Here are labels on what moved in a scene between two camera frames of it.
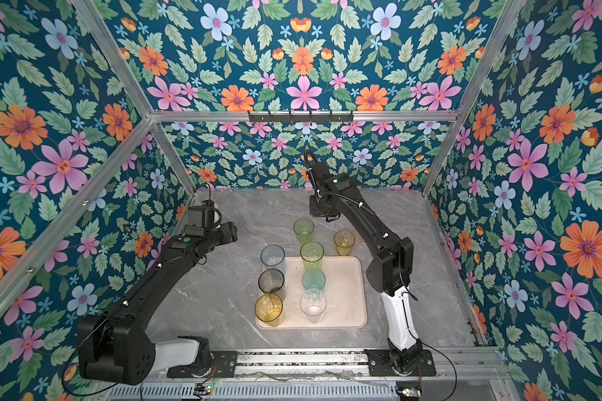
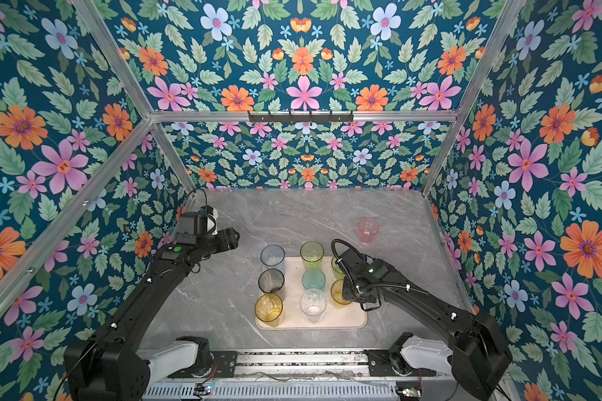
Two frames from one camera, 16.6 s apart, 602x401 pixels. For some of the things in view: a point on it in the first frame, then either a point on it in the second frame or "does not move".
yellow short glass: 344,240 to 336,291
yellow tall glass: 268,308 does not move
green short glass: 303,229 to 337,272
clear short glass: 313,302 does not move
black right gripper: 313,210 to 346,295
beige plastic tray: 346,295 does not move
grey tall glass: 271,281 does not move
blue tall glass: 272,257 does not move
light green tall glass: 312,253 does not move
